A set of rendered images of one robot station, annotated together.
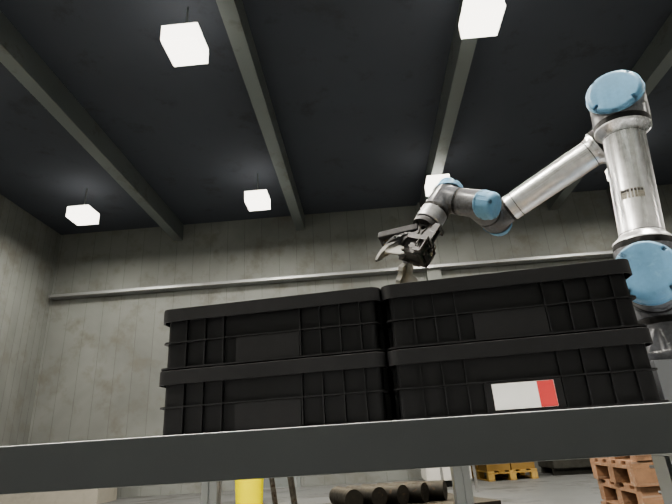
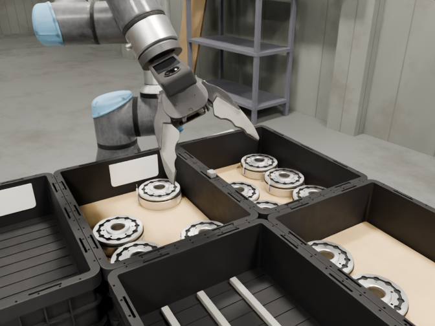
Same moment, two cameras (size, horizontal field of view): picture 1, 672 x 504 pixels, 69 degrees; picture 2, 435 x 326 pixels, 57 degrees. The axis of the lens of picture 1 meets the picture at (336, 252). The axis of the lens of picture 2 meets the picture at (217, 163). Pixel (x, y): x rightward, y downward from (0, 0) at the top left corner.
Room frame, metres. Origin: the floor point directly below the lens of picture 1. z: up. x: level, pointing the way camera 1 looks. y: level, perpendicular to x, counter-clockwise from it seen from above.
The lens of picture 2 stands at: (1.56, 0.31, 1.34)
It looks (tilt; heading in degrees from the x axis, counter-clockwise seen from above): 26 degrees down; 230
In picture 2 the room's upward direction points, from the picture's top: straight up
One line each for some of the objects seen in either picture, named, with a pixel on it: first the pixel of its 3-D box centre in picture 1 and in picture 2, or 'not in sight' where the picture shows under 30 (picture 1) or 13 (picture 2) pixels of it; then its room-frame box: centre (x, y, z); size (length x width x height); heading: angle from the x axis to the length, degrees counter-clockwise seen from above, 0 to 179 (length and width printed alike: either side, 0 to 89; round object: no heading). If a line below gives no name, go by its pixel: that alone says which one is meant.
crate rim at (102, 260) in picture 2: not in sight; (146, 196); (1.20, -0.34, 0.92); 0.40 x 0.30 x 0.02; 81
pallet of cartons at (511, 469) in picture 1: (497, 454); not in sight; (9.36, -2.61, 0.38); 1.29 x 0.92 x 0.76; 178
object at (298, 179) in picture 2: not in sight; (284, 177); (0.83, -0.28, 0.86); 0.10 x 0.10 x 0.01
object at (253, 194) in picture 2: not in sight; (238, 192); (0.97, -0.30, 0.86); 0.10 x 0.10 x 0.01
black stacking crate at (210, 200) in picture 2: not in sight; (148, 217); (1.20, -0.34, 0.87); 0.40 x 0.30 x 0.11; 81
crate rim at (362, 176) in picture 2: (492, 302); (262, 163); (0.91, -0.29, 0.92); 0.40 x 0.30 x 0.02; 81
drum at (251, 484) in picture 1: (249, 475); not in sight; (7.46, 1.41, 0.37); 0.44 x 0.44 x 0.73
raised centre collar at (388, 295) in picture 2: not in sight; (375, 293); (1.04, 0.09, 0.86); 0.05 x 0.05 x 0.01
